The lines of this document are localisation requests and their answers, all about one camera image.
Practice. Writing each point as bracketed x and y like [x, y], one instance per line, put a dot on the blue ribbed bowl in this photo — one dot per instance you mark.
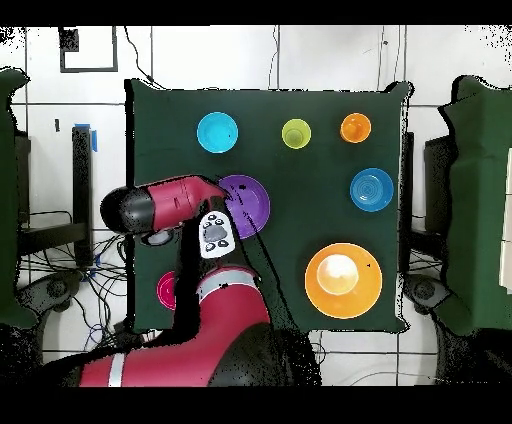
[372, 189]

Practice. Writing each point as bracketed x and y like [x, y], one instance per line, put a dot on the black square frame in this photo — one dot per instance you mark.
[115, 52]

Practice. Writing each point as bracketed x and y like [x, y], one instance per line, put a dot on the cyan bowl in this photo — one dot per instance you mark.
[217, 132]

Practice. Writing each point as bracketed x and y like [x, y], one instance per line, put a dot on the dark green tablecloth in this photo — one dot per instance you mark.
[304, 160]

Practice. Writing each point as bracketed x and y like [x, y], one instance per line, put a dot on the black crossbar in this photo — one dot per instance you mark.
[52, 236]

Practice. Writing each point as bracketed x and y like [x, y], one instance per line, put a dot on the orange cup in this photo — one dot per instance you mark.
[355, 128]

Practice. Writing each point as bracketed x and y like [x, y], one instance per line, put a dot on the black box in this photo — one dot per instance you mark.
[436, 180]

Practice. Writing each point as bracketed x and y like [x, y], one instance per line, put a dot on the red-pink bowl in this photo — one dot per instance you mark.
[166, 292]

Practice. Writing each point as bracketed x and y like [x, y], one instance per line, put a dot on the grey pedestal foot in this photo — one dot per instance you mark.
[56, 288]
[424, 288]

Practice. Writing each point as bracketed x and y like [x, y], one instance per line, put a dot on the large purple bowl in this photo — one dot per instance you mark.
[252, 204]

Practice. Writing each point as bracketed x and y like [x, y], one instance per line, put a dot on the yellow-green cup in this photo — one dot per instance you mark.
[296, 133]

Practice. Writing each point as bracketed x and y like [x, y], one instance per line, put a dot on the large orange bowl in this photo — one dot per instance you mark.
[360, 296]

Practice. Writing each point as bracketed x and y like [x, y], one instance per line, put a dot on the black post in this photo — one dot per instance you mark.
[82, 160]

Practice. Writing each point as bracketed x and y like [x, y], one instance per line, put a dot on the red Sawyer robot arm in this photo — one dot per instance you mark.
[224, 312]

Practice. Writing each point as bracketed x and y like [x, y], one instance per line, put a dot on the neighbouring green cloth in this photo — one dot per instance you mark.
[476, 200]
[7, 200]

